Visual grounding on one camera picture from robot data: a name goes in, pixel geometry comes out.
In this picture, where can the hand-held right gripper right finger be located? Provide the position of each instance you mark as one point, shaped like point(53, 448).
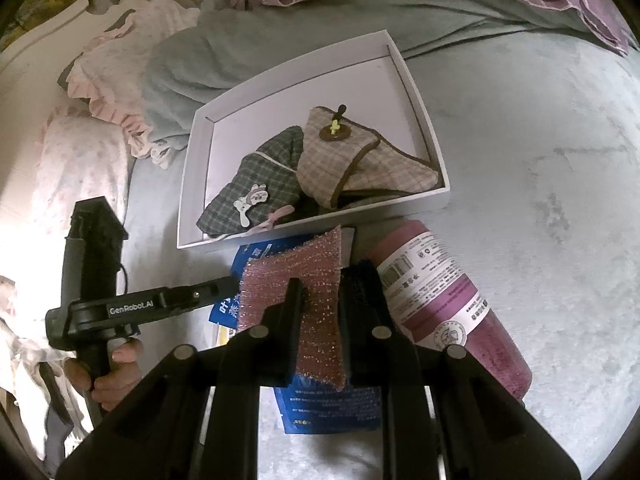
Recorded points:
point(360, 310)

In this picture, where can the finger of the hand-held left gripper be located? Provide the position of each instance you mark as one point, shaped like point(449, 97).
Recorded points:
point(205, 294)

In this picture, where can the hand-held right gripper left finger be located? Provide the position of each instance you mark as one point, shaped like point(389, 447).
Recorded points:
point(280, 322)

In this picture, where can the pink glitter scouring sponge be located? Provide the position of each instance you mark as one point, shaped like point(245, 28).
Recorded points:
point(310, 270)

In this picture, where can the clear plastic bag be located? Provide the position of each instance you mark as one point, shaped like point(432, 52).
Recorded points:
point(430, 280)

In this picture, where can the blue printed packet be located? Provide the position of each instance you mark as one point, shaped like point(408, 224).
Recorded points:
point(325, 410)

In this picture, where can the green plaid fabric pouch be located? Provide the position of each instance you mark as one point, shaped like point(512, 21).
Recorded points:
point(265, 170)

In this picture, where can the beige plaid fabric pouch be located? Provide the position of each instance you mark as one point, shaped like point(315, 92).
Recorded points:
point(330, 160)

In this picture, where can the white shallow cardboard box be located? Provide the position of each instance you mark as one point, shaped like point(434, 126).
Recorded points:
point(300, 90)

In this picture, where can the person's left hand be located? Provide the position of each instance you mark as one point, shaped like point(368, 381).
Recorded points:
point(122, 370)

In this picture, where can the person's white floral clothing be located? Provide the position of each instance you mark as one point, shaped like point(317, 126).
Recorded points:
point(30, 360)

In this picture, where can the white floral pillow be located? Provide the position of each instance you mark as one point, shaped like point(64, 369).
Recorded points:
point(80, 160)

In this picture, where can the grey plush bed sheet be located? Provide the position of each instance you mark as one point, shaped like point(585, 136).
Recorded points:
point(525, 170)

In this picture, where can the white wooden headboard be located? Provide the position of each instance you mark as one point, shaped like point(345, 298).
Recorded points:
point(30, 65)

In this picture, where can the pink ruffled pillow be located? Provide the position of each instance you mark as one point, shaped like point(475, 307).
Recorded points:
point(130, 50)

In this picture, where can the grey-green fleece blanket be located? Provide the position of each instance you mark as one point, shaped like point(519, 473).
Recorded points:
point(240, 55)

